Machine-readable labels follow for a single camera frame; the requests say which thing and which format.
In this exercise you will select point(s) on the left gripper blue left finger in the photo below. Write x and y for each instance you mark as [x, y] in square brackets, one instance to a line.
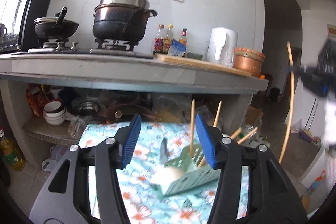
[130, 141]

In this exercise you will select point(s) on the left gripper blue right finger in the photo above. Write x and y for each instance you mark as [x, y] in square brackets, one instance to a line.
[206, 135]

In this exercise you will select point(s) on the bamboo chopstick one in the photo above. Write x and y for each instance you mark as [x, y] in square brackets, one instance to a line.
[192, 126]

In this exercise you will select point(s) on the bamboo chopstick five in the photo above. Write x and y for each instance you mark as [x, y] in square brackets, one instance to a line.
[236, 133]

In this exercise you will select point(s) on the green plastic utensil caddy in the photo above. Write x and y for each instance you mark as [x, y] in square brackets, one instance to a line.
[194, 177]

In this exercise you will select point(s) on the large white rice spoon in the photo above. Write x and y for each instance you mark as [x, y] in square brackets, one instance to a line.
[167, 175]

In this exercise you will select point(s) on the bamboo chopstick three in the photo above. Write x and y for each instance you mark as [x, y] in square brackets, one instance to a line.
[250, 134]

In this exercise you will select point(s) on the bamboo chopstick two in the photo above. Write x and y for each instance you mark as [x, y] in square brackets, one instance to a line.
[217, 114]

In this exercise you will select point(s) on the right gloved hand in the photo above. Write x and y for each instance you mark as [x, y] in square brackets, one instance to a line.
[330, 120]

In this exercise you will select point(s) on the cardboard box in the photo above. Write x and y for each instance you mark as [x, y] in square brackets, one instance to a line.
[254, 117]

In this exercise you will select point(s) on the steel bowl under counter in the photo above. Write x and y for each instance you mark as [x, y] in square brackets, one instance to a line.
[87, 108]

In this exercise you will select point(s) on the floral blue tablecloth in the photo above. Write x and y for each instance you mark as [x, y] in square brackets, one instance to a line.
[139, 179]

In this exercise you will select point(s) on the grey concrete counter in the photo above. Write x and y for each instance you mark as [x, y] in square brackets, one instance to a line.
[123, 73]

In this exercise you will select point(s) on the wooden cutting board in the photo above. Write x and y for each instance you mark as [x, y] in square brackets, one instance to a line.
[194, 63]

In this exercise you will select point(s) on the copper bowl with woven lid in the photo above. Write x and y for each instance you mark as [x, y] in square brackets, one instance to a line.
[248, 60]

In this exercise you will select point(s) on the stack of white bowls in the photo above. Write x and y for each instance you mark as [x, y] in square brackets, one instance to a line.
[54, 112]

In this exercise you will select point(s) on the black gas stove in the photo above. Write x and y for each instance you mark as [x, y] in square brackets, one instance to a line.
[103, 47]

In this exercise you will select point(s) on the blue salt packet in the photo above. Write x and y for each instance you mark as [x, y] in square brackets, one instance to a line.
[176, 49]

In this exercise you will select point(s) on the sauce bottle red label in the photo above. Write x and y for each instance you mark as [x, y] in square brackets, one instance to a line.
[159, 39]

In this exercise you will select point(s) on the white electric kettle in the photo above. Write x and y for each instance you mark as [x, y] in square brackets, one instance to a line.
[223, 41]

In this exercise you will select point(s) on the sauce bottle red cap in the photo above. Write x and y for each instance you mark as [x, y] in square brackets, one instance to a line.
[183, 37]

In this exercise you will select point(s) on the sauce bottle yellow cap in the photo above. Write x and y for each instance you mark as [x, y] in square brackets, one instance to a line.
[168, 39]

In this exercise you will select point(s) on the large black stock pot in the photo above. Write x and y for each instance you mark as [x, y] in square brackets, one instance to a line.
[124, 20]

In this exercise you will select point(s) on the cooking oil bottle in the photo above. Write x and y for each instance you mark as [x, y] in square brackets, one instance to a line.
[11, 152]

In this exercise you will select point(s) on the black wok with lid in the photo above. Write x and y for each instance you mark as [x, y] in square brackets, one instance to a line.
[57, 27]

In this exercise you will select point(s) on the dark window frame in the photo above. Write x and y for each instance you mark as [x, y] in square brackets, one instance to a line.
[32, 9]

